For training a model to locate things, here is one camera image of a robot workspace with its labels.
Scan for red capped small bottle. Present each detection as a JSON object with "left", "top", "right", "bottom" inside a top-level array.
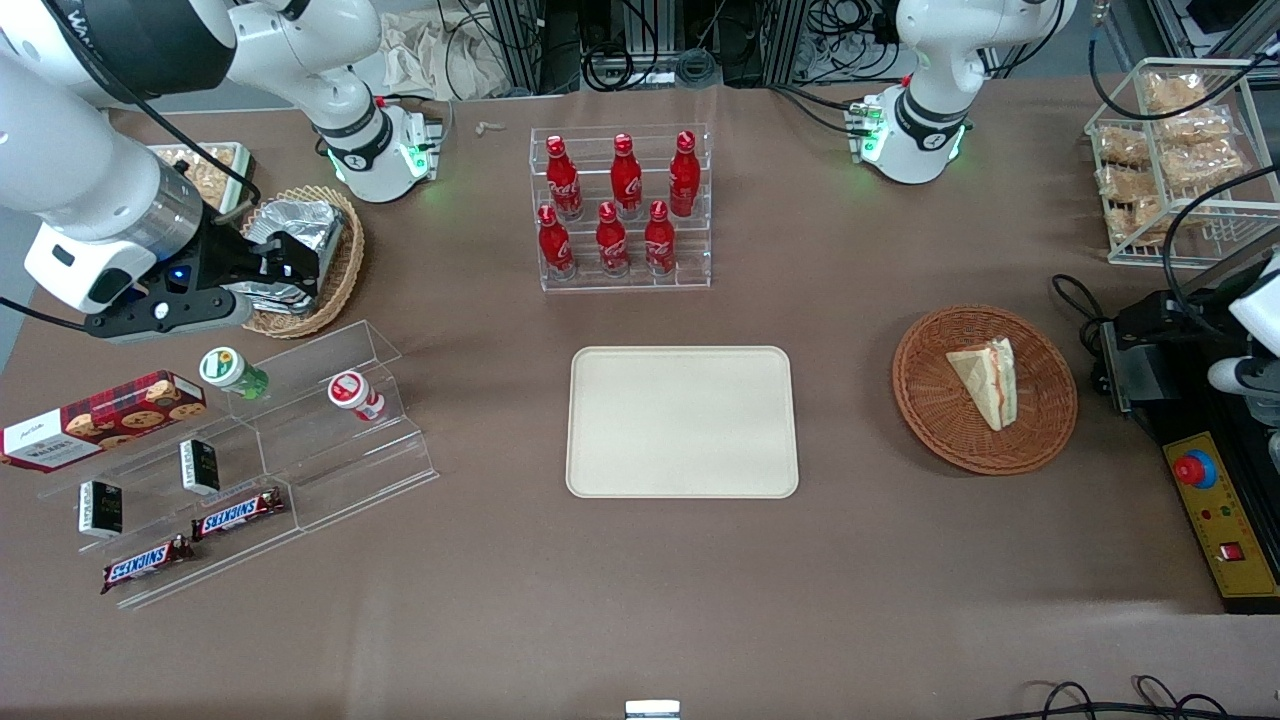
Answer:
[{"left": 328, "top": 371, "right": 387, "bottom": 423}]

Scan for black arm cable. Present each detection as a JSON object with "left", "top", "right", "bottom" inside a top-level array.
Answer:
[
  {"left": 1160, "top": 165, "right": 1280, "bottom": 303},
  {"left": 40, "top": 0, "right": 263, "bottom": 209}
]

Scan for crumpled beige paper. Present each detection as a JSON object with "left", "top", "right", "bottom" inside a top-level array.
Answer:
[{"left": 378, "top": 8, "right": 513, "bottom": 101}]

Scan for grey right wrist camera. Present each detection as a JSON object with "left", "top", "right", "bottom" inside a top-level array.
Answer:
[{"left": 85, "top": 290, "right": 253, "bottom": 344}]

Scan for beige rectangular tray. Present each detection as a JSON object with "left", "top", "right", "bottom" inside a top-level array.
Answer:
[{"left": 566, "top": 346, "right": 800, "bottom": 499}]

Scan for clear acrylic stepped shelf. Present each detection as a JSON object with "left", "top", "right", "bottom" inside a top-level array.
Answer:
[{"left": 38, "top": 320, "right": 440, "bottom": 611}]

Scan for clear bag of fried snacks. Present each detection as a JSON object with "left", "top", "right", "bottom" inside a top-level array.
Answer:
[
  {"left": 1108, "top": 198, "right": 1187, "bottom": 247},
  {"left": 1160, "top": 146, "right": 1247, "bottom": 193},
  {"left": 1097, "top": 166, "right": 1151, "bottom": 206},
  {"left": 1143, "top": 72, "right": 1207, "bottom": 113},
  {"left": 1160, "top": 108, "right": 1237, "bottom": 149},
  {"left": 1097, "top": 128, "right": 1153, "bottom": 169}
]

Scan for brown round wicker basket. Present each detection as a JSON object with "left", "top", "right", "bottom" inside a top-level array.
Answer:
[{"left": 892, "top": 305, "right": 1079, "bottom": 476}]

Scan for black looped table cable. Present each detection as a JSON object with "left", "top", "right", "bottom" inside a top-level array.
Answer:
[{"left": 1050, "top": 273, "right": 1113, "bottom": 353}]

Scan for green capped small bottle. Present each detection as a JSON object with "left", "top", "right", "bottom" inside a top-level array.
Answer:
[{"left": 199, "top": 347, "right": 270, "bottom": 401}]

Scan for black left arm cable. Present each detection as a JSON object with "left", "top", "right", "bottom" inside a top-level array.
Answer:
[{"left": 1160, "top": 165, "right": 1280, "bottom": 303}]

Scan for black base power cables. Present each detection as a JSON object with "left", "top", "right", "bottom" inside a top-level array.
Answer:
[{"left": 768, "top": 84, "right": 863, "bottom": 137}]

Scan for red tartan cookie box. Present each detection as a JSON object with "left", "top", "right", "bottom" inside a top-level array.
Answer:
[{"left": 0, "top": 370, "right": 208, "bottom": 473}]

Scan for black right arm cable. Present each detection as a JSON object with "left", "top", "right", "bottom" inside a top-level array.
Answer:
[{"left": 40, "top": 0, "right": 263, "bottom": 209}]

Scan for clear acrylic bottle rack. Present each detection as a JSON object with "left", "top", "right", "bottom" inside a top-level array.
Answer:
[{"left": 530, "top": 124, "right": 712, "bottom": 293}]

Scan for yellow emergency stop box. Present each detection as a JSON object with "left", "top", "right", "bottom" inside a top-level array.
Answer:
[{"left": 1163, "top": 432, "right": 1280, "bottom": 601}]

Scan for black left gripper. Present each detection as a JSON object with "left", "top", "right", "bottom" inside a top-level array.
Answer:
[{"left": 1113, "top": 285, "right": 1246, "bottom": 349}]

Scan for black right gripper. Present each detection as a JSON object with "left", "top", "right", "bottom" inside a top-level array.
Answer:
[{"left": 140, "top": 213, "right": 321, "bottom": 303}]

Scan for silver foil wrapped package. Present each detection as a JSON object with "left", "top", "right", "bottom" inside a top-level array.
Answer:
[
  {"left": 225, "top": 280, "right": 323, "bottom": 315},
  {"left": 243, "top": 198, "right": 347, "bottom": 266}
]

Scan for white wire rack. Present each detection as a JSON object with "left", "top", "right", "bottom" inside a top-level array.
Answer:
[{"left": 1085, "top": 57, "right": 1280, "bottom": 267}]

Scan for black cables at table edge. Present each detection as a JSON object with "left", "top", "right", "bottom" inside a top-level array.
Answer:
[{"left": 1000, "top": 676, "right": 1280, "bottom": 720}]

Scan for black machine with grey panel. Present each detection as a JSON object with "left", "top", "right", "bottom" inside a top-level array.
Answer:
[{"left": 1098, "top": 290, "right": 1280, "bottom": 614}]

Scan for clear container of snacks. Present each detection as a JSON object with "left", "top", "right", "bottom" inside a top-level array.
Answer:
[{"left": 148, "top": 142, "right": 257, "bottom": 224}]

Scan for red cola bottle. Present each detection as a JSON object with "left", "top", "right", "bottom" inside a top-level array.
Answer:
[
  {"left": 537, "top": 205, "right": 576, "bottom": 280},
  {"left": 596, "top": 202, "right": 631, "bottom": 278},
  {"left": 546, "top": 136, "right": 584, "bottom": 221},
  {"left": 610, "top": 133, "right": 644, "bottom": 219},
  {"left": 644, "top": 200, "right": 678, "bottom": 276},
  {"left": 668, "top": 131, "right": 701, "bottom": 218}
]

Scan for triangular sandwich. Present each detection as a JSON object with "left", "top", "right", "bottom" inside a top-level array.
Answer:
[{"left": 945, "top": 337, "right": 1018, "bottom": 432}]

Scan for black hanging loop cable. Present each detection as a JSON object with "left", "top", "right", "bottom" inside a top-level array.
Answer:
[{"left": 1088, "top": 28, "right": 1280, "bottom": 122}]

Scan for aluminium frame structure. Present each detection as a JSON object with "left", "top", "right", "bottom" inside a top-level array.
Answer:
[{"left": 485, "top": 0, "right": 801, "bottom": 96}]

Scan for light tan wicker basket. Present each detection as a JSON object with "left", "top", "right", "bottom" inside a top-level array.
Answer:
[{"left": 238, "top": 185, "right": 365, "bottom": 339}]

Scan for small black white box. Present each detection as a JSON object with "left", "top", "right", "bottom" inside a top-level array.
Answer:
[
  {"left": 78, "top": 481, "right": 124, "bottom": 540},
  {"left": 179, "top": 439, "right": 221, "bottom": 496}
]

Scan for coiled black cable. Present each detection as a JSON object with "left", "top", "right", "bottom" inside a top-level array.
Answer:
[{"left": 582, "top": 45, "right": 661, "bottom": 93}]

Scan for Snickers chocolate bar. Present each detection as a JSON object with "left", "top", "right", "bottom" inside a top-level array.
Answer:
[
  {"left": 191, "top": 488, "right": 286, "bottom": 542},
  {"left": 100, "top": 535, "right": 196, "bottom": 596}
]

